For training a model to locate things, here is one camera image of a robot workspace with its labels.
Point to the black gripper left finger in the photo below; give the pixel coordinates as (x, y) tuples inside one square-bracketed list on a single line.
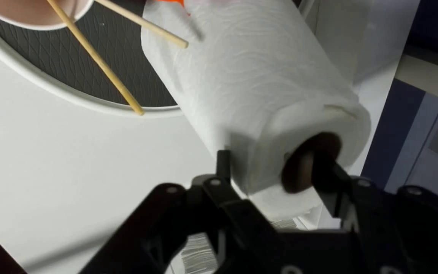
[(178, 222)]

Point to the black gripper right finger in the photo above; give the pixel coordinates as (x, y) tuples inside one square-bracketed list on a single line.
[(380, 207)]

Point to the white paper towel roll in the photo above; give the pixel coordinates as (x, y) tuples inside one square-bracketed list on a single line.
[(259, 91)]

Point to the wooden chopstick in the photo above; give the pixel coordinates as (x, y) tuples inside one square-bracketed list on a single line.
[(97, 58), (143, 23)]

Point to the black round tray white rim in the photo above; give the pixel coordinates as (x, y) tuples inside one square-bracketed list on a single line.
[(71, 65)]

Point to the orange plastic utensil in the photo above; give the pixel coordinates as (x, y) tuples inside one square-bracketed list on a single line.
[(166, 1)]

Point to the paper cup holding chopsticks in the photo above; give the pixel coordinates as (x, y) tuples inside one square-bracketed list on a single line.
[(33, 12)]

